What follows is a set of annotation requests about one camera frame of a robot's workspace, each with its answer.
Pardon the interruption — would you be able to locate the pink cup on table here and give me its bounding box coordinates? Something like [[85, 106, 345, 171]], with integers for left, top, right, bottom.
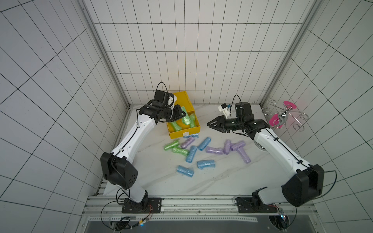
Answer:
[[254, 136, 267, 151]]

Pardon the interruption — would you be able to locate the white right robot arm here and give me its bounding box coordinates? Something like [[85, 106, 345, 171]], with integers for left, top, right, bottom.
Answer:
[[207, 102, 324, 207]]

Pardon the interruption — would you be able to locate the blue bag roll near drawer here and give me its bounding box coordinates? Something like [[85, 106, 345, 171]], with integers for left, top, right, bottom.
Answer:
[[183, 133, 199, 138]]

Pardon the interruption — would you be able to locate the green bag roll vertical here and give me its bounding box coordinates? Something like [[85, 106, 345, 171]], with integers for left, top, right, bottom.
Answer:
[[170, 121, 182, 132]]

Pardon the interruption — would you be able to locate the blue bag roll upper middle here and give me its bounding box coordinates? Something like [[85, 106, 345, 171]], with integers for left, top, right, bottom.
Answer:
[[197, 137, 211, 151]]

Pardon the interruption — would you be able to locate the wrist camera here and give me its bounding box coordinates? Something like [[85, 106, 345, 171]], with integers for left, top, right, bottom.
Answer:
[[218, 103, 231, 118], [153, 90, 177, 108]]

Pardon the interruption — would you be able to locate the yellow plastic drawer cabinet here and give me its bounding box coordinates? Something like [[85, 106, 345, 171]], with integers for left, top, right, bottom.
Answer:
[[167, 91, 201, 139]]

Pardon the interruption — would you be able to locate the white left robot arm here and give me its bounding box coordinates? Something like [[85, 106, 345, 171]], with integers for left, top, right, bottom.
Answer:
[[100, 101, 187, 203]]

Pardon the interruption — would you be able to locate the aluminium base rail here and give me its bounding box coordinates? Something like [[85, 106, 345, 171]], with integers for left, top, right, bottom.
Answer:
[[83, 196, 317, 222]]

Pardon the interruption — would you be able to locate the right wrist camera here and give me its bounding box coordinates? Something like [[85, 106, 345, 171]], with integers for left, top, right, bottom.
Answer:
[[218, 103, 231, 118]]

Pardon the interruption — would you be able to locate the purple bag roll centre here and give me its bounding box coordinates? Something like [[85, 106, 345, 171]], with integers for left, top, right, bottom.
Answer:
[[206, 147, 223, 155]]

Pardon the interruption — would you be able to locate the purple bag roll upright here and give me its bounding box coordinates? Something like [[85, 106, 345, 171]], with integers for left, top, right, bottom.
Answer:
[[223, 139, 231, 155]]

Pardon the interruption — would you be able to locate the blue bag roll lower left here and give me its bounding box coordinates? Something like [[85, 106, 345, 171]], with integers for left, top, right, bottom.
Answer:
[[176, 166, 194, 177]]

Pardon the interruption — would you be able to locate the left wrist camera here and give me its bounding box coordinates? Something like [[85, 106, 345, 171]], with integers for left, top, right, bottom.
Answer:
[[153, 90, 177, 108]]

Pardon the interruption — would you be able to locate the blue bag roll lower centre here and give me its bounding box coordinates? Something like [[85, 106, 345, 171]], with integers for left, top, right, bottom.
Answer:
[[197, 160, 216, 170]]

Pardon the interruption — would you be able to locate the purple bag roll short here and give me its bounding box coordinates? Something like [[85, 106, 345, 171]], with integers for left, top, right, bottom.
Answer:
[[230, 141, 246, 151]]

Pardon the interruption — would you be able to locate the pink metal cup rack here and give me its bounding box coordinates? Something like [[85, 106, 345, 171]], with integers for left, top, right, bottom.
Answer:
[[261, 99, 309, 132]]

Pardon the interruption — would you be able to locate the purple bag roll right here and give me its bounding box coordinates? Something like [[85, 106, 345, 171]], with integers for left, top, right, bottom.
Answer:
[[237, 147, 251, 164]]

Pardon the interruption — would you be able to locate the purple bag roll upper left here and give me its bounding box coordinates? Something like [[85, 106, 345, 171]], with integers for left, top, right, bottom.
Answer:
[[180, 137, 195, 149]]

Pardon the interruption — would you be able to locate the green bag roll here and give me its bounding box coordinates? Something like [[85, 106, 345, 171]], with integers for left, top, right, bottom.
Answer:
[[181, 106, 191, 125], [189, 113, 196, 128], [164, 139, 180, 150], [173, 147, 189, 156]]

